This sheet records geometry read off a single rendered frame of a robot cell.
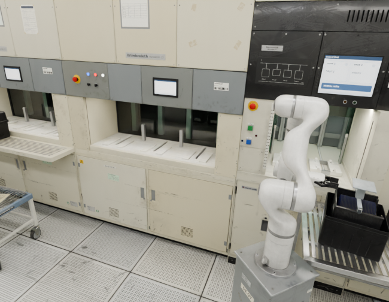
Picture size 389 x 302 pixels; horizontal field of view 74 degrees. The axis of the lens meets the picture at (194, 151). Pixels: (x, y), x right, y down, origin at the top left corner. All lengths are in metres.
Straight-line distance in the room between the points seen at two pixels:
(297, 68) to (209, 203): 1.16
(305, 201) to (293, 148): 0.21
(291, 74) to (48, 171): 2.39
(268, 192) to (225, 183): 0.91
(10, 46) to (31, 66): 0.26
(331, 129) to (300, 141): 1.59
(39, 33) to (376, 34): 2.35
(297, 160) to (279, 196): 0.16
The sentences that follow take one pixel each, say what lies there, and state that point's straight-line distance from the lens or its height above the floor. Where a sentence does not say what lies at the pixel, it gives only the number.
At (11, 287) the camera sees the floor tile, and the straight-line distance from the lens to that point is 2.55.
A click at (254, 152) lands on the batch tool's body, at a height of 1.03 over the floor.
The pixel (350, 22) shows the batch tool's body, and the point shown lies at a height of 1.85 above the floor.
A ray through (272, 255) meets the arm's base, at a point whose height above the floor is 0.84.
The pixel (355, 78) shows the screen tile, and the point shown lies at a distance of 1.77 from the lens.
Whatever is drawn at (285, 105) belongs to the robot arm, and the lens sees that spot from 1.20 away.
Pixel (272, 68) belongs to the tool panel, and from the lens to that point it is 1.74.
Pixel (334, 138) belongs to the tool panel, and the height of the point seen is 0.96.
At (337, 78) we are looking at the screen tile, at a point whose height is 1.56.
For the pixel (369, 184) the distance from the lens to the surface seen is 1.59.
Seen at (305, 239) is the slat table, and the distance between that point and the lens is 1.59.
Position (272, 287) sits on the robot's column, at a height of 0.76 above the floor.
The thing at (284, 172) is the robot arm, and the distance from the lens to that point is 1.44.
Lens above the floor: 1.69
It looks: 22 degrees down
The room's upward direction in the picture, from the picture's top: 2 degrees clockwise
